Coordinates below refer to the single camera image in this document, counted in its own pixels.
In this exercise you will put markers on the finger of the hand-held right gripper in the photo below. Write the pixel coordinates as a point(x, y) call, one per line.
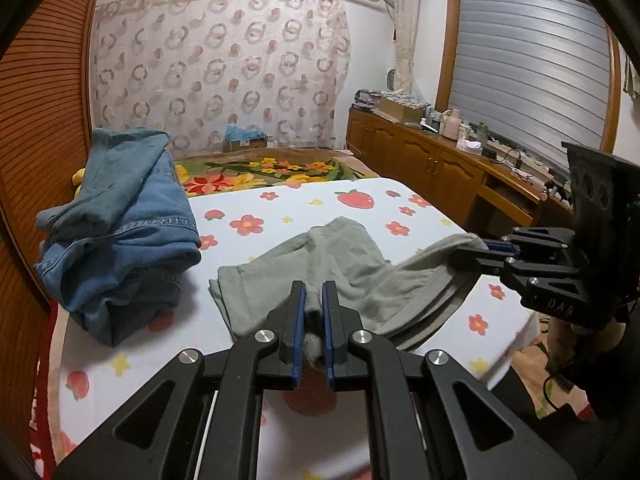
point(540, 237)
point(480, 260)

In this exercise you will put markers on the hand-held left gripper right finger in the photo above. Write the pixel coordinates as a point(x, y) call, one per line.
point(328, 330)

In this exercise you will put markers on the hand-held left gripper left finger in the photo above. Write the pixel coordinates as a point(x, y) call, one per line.
point(299, 330)

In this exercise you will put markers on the grey pants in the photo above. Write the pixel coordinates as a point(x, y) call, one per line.
point(360, 270)

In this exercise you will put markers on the white power strip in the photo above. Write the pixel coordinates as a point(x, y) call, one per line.
point(520, 154)

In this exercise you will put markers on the wooden sideboard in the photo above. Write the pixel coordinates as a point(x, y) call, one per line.
point(425, 160)

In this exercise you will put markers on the white tissue box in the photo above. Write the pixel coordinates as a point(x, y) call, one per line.
point(470, 146)

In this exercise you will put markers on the green bottle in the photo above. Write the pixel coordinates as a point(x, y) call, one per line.
point(481, 131)

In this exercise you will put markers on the beige hanging cloth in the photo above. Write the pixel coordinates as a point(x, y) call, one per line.
point(632, 75)

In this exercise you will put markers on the pink thermos jug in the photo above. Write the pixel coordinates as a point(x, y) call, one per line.
point(451, 122)

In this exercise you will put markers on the grey window blind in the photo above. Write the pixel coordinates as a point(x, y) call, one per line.
point(530, 65)

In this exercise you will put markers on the white flower-print sheet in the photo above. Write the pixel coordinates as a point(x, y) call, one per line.
point(150, 360)

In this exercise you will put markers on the open cardboard box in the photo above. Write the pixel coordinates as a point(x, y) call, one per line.
point(400, 107)

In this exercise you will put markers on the small cardboard box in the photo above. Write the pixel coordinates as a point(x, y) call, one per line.
point(245, 145)

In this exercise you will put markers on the pile of blue jeans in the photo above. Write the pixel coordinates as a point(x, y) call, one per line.
point(125, 220)

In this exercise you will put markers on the beige tied curtain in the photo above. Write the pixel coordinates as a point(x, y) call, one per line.
point(407, 25)

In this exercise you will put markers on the yellow plush toy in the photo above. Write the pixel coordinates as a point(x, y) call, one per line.
point(77, 178)

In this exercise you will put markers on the brown louvred wooden wardrobe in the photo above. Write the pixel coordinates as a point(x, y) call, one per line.
point(45, 110)

